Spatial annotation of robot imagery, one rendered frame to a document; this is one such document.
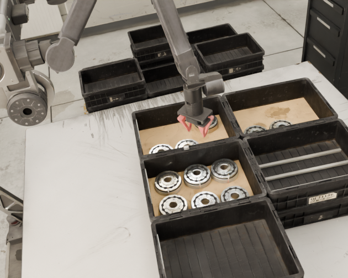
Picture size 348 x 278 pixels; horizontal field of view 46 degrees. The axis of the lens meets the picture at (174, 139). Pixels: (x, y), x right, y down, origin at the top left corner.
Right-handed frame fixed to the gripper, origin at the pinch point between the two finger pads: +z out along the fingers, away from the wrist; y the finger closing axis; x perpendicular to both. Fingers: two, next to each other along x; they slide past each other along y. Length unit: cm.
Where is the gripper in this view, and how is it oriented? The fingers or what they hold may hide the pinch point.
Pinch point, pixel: (196, 131)
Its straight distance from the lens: 142.5
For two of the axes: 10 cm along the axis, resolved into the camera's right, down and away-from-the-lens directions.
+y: -8.0, -3.3, 5.0
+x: -5.8, 6.0, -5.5
